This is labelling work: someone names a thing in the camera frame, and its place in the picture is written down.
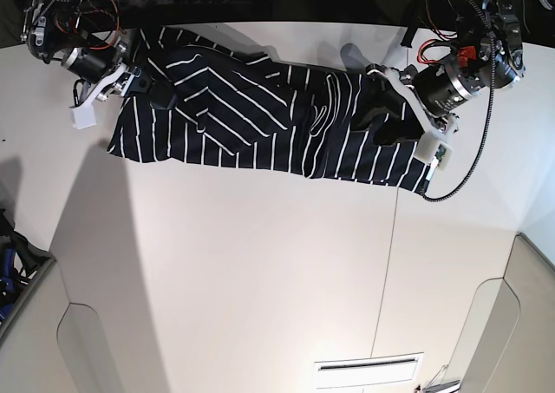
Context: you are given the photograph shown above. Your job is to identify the metal clip at bottom edge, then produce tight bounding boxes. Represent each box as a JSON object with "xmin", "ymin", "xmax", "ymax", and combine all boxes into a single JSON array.
[{"xmin": 413, "ymin": 364, "xmax": 461, "ymax": 393}]

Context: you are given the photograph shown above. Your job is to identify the black braided camera cable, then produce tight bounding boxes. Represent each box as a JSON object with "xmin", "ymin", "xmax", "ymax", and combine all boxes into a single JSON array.
[{"xmin": 422, "ymin": 0, "xmax": 498, "ymax": 203}]

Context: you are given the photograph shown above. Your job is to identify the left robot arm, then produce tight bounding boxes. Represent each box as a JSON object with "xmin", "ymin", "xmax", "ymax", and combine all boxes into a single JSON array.
[{"xmin": 350, "ymin": 0, "xmax": 525, "ymax": 146}]

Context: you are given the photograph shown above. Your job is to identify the navy white striped T-shirt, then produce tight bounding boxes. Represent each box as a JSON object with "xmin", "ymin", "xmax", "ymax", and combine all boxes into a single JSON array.
[{"xmin": 108, "ymin": 27, "xmax": 428, "ymax": 193}]

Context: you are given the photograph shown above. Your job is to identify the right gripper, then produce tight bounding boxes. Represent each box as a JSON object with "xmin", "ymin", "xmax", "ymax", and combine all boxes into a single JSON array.
[{"xmin": 61, "ymin": 27, "xmax": 178, "ymax": 110}]

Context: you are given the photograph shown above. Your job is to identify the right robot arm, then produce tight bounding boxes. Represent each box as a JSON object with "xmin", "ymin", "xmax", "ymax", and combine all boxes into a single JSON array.
[{"xmin": 21, "ymin": 0, "xmax": 177, "ymax": 116}]

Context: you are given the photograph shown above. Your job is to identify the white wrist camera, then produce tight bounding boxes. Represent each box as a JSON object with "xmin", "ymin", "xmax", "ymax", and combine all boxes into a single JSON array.
[
  {"xmin": 414, "ymin": 131, "xmax": 453, "ymax": 170},
  {"xmin": 70, "ymin": 105, "xmax": 97, "ymax": 130}
]

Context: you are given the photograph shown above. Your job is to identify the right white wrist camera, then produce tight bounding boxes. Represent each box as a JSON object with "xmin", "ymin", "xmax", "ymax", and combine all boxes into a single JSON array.
[{"xmin": 70, "ymin": 105, "xmax": 97, "ymax": 130}]

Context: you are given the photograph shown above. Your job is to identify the blue items at left edge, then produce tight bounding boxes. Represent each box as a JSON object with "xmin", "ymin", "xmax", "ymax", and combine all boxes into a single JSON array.
[{"xmin": 1, "ymin": 207, "xmax": 51, "ymax": 323}]

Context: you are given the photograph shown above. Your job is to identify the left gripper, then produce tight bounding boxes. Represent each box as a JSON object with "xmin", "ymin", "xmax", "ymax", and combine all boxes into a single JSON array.
[{"xmin": 349, "ymin": 54, "xmax": 484, "ymax": 146}]

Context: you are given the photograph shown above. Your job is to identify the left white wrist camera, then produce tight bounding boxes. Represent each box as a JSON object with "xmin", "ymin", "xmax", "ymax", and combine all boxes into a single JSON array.
[{"xmin": 414, "ymin": 131, "xmax": 453, "ymax": 170}]

